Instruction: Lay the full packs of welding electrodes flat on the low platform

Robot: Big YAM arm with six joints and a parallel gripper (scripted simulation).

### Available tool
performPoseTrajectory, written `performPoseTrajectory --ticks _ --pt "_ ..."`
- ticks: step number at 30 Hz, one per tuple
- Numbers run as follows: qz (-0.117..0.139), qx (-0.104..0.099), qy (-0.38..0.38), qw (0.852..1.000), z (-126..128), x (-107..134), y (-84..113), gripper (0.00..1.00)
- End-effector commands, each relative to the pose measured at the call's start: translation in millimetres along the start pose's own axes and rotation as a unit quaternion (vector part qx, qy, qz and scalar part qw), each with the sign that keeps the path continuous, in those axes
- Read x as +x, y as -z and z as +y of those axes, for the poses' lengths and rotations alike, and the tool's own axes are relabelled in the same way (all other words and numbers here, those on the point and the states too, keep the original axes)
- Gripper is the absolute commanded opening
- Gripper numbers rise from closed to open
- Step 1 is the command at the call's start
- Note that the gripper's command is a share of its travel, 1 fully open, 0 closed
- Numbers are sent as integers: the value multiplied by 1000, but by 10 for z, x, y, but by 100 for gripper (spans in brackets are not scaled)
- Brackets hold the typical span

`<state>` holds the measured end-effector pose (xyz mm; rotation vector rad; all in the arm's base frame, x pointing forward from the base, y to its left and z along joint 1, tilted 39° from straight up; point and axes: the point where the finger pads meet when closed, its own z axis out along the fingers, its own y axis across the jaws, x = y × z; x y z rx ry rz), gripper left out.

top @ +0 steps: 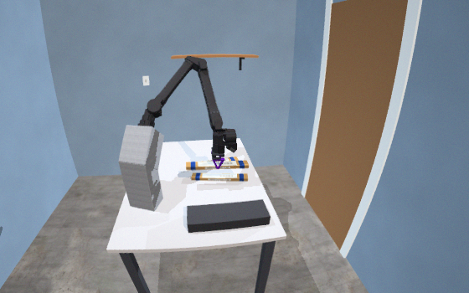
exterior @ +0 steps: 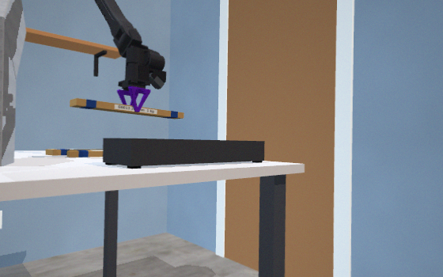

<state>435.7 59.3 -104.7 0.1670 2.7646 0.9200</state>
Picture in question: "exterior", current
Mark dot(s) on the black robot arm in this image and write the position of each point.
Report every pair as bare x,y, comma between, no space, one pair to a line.
130,45

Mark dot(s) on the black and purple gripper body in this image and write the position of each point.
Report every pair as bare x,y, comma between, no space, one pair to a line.
131,77

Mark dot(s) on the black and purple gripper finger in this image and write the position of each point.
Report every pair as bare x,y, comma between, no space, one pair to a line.
132,91
124,92

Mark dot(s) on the white welding electrode pack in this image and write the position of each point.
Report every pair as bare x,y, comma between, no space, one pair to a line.
55,152
85,153
123,108

